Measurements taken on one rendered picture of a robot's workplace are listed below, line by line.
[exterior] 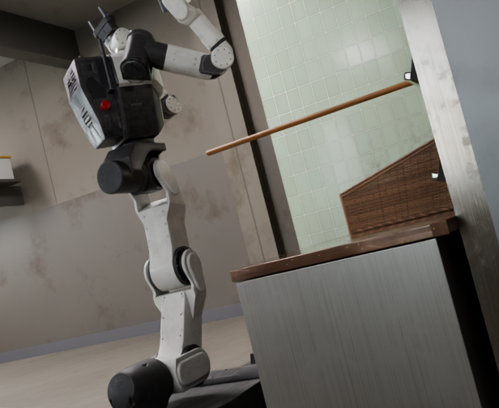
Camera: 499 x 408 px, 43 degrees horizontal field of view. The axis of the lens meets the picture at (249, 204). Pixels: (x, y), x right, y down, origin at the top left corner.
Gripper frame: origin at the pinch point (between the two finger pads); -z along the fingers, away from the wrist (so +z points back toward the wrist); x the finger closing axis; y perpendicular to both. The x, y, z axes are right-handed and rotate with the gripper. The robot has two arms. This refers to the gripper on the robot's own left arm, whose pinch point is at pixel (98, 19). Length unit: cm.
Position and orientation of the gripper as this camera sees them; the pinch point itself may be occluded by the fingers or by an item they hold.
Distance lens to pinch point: 290.2
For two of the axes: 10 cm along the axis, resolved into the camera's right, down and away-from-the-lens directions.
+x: 6.5, -5.9, -4.9
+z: 6.0, 7.9, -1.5
